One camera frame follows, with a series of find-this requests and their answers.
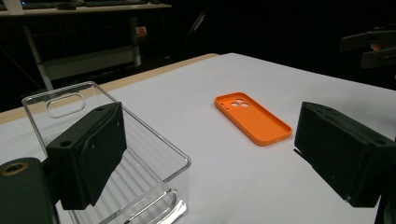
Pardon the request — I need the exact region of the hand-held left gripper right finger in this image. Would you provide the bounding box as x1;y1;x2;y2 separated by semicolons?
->
293;101;396;209

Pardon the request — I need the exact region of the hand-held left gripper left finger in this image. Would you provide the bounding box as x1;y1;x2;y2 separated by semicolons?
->
46;102;128;211

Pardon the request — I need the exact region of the clear plastic tray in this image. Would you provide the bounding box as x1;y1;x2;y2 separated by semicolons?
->
21;81;192;224

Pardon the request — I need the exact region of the orange phone case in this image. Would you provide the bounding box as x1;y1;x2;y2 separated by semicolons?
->
214;91;294;147

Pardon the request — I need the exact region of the white table sheet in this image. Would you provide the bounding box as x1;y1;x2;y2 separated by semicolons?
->
0;52;396;224

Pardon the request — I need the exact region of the desk with white legs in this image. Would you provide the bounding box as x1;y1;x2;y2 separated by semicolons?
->
0;0;173;91

